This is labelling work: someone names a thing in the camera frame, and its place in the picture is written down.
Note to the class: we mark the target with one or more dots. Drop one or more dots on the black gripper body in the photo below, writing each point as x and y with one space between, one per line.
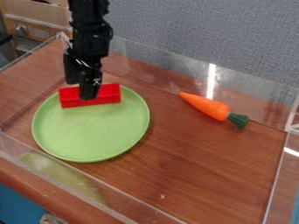
88 45

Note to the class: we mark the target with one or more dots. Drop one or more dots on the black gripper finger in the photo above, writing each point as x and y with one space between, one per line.
89 82
71 69

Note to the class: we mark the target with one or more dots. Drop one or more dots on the red rectangular block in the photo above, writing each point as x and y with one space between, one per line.
108 94

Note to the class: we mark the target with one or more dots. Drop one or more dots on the green round plate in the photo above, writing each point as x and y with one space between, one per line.
93 133

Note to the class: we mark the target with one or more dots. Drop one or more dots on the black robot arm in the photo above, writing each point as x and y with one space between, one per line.
88 11

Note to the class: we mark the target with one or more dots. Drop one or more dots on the cardboard box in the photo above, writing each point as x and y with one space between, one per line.
47 11

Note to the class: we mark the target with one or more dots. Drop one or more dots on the orange toy carrot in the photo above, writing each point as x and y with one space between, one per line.
215 109

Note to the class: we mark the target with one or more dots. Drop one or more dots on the clear acrylic tray walls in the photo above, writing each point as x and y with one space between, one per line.
198 171

